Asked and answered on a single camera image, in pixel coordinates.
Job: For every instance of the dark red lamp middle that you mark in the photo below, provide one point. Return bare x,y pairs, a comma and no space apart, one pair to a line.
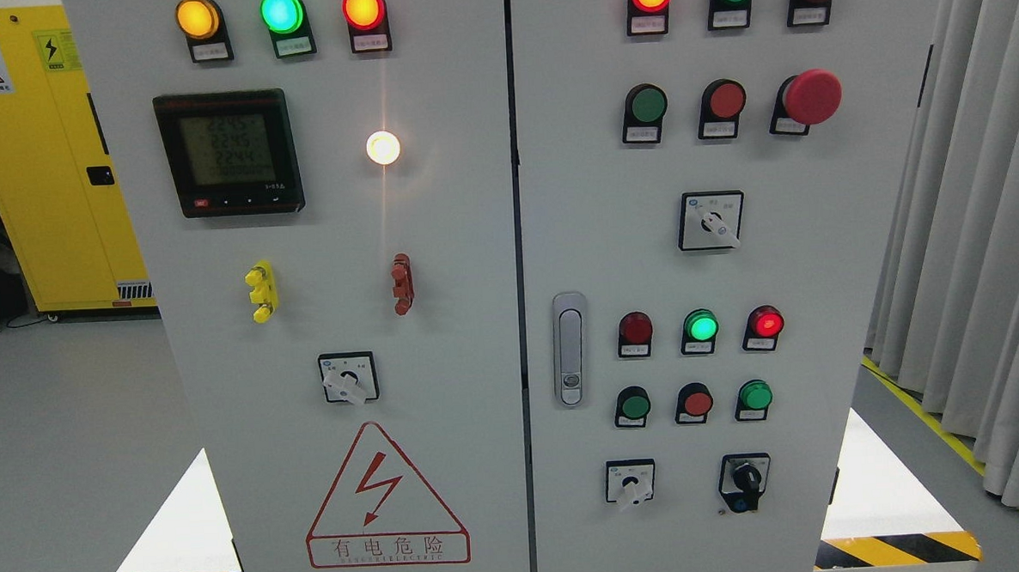
635,334

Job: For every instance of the lit green lamp middle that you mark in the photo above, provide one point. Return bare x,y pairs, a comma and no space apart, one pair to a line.
699,333

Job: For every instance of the lit green indicator lamp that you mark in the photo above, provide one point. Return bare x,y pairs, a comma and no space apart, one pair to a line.
287,24

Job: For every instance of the black digital power meter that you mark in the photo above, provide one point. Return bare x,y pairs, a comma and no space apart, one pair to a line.
230,153

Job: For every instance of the upper right rotary switch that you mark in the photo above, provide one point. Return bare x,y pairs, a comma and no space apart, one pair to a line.
710,221

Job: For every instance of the green push button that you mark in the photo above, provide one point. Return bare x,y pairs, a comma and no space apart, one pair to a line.
644,109
753,401
632,408

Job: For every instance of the red push button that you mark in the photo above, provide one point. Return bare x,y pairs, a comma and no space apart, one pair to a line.
720,109
694,403

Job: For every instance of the lit red lamp middle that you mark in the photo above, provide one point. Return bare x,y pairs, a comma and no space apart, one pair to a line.
764,324

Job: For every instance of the lit red lamp top right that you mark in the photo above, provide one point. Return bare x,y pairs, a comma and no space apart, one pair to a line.
647,17

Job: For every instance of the yellow safety storage cabinet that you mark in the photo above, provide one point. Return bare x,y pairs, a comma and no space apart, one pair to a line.
59,202

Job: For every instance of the green push button lower right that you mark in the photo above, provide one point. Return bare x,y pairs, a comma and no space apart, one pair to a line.
753,401

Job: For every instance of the lower white rotary switch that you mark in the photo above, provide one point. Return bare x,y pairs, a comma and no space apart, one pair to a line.
629,482

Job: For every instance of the grey cabinet door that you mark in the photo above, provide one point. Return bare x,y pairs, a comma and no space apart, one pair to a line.
449,370
600,217

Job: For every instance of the left door rotary switch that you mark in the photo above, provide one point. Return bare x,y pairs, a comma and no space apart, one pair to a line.
349,377

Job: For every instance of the left grey cabinet door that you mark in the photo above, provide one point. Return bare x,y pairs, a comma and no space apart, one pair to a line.
449,370

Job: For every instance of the yellow indicator lamp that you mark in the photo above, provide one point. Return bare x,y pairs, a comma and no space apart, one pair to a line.
205,31

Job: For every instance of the red test terminal block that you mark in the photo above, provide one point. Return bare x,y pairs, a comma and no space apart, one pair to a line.
403,289

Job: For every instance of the yellow test terminal block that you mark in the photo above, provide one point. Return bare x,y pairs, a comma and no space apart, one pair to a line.
263,291

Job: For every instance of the left hazard striped base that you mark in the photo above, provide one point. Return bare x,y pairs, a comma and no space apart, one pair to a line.
190,532

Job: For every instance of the green push button upper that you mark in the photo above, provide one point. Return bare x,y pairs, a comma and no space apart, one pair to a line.
644,109

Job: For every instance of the red high voltage warning sign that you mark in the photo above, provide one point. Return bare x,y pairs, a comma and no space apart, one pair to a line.
381,511

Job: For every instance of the grey metal door handle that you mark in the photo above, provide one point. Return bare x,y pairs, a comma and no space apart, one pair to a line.
567,336

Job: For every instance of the red mushroom emergency stop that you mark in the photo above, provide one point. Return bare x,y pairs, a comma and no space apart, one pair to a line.
804,100

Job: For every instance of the lit red indicator lamp left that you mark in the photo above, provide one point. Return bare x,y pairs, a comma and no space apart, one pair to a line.
368,26

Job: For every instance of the red push button upper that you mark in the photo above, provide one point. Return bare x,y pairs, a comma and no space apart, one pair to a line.
720,109

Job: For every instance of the green push button lower left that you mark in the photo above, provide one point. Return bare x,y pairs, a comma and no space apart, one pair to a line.
632,408

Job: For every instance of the lit white indicator lamp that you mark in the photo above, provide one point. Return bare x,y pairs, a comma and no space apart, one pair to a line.
383,147

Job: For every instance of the black key selector switch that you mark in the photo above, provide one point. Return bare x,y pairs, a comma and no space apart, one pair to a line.
743,480

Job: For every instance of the grey curtain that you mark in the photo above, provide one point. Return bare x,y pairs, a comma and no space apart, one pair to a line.
945,323

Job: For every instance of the hazard striped base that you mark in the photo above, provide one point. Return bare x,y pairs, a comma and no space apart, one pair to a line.
882,519
190,532

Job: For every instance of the red push button lower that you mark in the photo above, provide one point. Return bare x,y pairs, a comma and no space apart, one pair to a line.
694,403

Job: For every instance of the right hazard striped base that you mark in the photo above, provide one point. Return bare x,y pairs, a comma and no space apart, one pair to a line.
882,519

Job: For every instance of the right grey cabinet door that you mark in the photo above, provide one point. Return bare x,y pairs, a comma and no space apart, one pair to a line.
600,217

